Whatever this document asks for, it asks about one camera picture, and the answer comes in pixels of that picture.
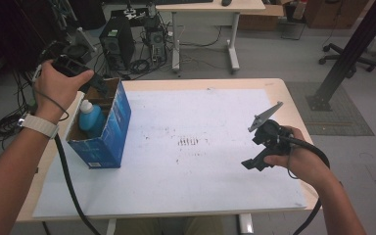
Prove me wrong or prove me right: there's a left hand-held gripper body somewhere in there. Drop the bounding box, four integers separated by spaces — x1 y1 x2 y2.
39 28 98 78

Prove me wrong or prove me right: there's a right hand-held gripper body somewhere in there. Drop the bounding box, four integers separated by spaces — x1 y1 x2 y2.
248 101 294 160

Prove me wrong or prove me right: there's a blue dish soap bottle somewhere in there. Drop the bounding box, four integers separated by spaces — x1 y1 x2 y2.
77 99 107 138

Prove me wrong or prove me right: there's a blue cardboard box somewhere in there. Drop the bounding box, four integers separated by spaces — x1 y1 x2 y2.
65 77 132 169

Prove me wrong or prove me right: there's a person's left hand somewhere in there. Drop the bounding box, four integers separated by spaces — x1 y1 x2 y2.
32 59 95 124

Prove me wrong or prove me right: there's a person's right hand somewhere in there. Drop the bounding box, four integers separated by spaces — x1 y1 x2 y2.
263 126 332 189

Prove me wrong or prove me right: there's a white sheet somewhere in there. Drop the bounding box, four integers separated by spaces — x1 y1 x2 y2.
32 88 307 219

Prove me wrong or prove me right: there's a light wooden table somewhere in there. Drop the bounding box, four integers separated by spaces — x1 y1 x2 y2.
16 77 321 235

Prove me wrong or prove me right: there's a black computer tower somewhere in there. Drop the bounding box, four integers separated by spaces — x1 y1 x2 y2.
98 15 136 71

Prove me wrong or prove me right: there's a dark curtain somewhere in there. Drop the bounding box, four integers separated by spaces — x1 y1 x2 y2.
0 0 67 72

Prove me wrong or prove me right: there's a grey floor mat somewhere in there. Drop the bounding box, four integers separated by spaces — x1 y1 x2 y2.
283 80 375 137

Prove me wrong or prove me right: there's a white wristwatch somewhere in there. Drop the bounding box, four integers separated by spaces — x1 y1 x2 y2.
17 112 60 140

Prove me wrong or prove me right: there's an open computer case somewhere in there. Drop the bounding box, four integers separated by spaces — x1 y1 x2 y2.
145 19 169 64

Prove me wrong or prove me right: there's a black office chair base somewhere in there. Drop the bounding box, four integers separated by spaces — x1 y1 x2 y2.
317 42 376 79

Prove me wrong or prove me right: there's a brown cardboard box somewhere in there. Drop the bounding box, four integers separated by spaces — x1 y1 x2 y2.
238 3 287 32

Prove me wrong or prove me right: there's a white desk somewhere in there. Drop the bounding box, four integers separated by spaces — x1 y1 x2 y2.
155 0 267 74

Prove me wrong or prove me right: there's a brown wooden cabinet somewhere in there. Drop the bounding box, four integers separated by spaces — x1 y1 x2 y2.
303 0 370 29

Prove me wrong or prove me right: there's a thick black gripper cable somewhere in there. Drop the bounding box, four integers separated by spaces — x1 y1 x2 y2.
53 133 102 235
278 134 331 235

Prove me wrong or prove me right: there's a bundle of black floor cables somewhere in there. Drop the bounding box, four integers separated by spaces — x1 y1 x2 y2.
0 70 38 145

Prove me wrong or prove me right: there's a black cable under desk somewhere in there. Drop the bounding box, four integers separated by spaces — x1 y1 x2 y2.
179 25 223 48

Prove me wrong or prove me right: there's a black wire stand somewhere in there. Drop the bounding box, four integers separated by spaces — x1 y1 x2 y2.
280 16 307 41

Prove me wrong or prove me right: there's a black metal post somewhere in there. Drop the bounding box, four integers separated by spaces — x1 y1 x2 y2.
305 0 376 112

